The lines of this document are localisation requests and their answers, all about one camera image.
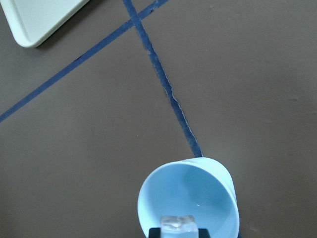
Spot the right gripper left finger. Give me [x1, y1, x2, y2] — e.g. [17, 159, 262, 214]
[149, 228, 161, 238]

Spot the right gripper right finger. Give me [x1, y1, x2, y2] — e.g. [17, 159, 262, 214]
[198, 228, 210, 238]

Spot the light blue plastic cup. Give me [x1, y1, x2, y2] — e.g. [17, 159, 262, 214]
[137, 157, 240, 238]

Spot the clear ice cube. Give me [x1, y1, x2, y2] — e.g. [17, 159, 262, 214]
[160, 215, 199, 238]

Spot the cream bear serving tray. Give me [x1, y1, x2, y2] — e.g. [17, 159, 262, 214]
[0, 0, 88, 48]

